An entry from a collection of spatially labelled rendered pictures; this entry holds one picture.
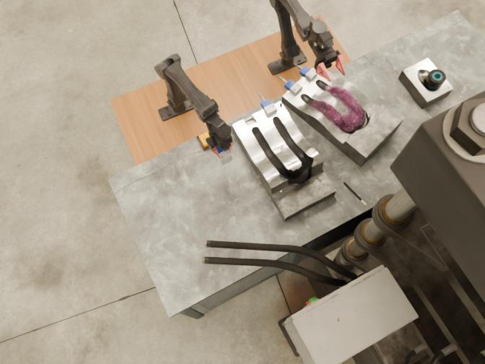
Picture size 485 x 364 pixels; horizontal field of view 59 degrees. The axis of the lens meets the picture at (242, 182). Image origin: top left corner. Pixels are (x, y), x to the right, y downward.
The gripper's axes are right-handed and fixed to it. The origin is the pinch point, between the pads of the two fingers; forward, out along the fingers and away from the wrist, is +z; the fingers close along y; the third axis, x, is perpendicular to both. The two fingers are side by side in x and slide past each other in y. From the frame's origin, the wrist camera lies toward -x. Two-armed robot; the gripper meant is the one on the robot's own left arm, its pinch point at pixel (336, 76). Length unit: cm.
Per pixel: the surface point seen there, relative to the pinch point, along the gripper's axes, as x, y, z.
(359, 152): 27.3, 3.2, 24.8
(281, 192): 32, -35, 26
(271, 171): 25.7, -36.2, 17.0
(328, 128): 30.5, -2.3, 8.1
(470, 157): -84, -27, 62
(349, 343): -31, -49, 85
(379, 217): -37, -28, 60
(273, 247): 28, -50, 47
